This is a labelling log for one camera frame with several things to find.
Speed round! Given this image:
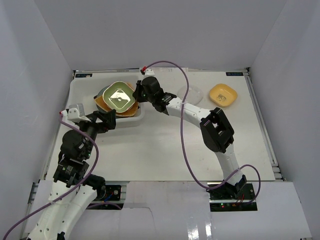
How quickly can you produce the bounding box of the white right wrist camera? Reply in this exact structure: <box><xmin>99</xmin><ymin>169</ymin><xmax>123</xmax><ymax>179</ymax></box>
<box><xmin>139</xmin><ymin>66</ymin><xmax>155</xmax><ymax>77</ymax></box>

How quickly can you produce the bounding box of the white plastic bin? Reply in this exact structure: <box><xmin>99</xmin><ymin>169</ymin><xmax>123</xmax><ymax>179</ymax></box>
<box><xmin>67</xmin><ymin>71</ymin><xmax>141</xmax><ymax>114</ymax></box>

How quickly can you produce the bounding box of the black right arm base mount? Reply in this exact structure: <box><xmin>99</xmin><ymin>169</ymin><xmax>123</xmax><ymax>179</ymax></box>
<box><xmin>207</xmin><ymin>183</ymin><xmax>258</xmax><ymax>213</ymax></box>

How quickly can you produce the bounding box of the clear glass plate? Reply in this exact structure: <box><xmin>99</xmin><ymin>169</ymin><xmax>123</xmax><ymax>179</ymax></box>
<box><xmin>176</xmin><ymin>84</ymin><xmax>204</xmax><ymax>105</ymax></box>

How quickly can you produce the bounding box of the green square panda dish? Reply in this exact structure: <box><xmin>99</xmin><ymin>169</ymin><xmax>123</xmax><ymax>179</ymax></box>
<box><xmin>102</xmin><ymin>81</ymin><xmax>136</xmax><ymax>113</ymax></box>

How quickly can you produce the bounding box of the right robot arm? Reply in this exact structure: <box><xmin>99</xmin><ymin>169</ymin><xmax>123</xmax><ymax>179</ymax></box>
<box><xmin>133</xmin><ymin>76</ymin><xmax>247</xmax><ymax>200</ymax></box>

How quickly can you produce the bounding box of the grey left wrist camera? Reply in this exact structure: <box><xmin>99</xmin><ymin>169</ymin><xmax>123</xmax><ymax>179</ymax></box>
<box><xmin>59</xmin><ymin>103</ymin><xmax>91</xmax><ymax>123</ymax></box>

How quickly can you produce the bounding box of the yellow square panda dish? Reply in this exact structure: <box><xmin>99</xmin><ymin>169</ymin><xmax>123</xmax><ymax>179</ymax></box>
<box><xmin>209</xmin><ymin>83</ymin><xmax>238</xmax><ymax>108</ymax></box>

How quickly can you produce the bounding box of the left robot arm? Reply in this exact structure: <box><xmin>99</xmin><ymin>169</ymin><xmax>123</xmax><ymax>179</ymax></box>
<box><xmin>26</xmin><ymin>108</ymin><xmax>116</xmax><ymax>240</ymax></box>

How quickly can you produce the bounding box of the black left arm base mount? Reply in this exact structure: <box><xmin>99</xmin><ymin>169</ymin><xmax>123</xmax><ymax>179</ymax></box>
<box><xmin>86</xmin><ymin>184</ymin><xmax>124</xmax><ymax>210</ymax></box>

